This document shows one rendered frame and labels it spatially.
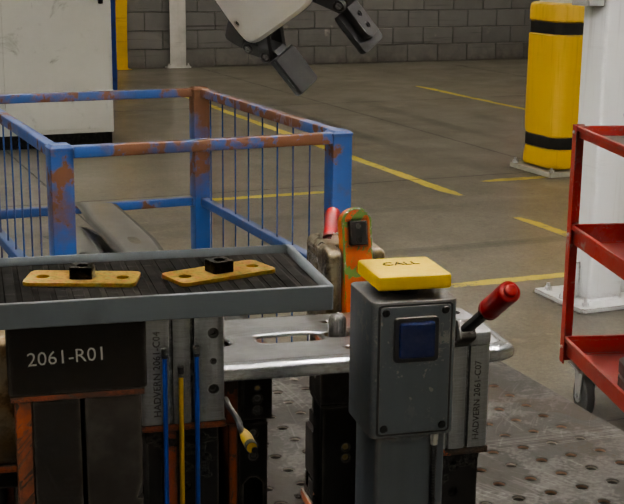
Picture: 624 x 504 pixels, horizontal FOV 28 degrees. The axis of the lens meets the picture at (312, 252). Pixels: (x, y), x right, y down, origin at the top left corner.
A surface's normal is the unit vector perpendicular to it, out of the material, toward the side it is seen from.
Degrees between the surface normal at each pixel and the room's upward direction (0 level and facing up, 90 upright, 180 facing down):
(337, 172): 90
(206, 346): 90
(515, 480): 0
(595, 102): 90
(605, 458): 0
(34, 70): 90
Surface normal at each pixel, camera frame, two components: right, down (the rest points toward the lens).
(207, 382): 0.25, 0.22
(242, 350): 0.01, -0.97
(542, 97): -0.91, 0.08
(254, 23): -0.53, 0.58
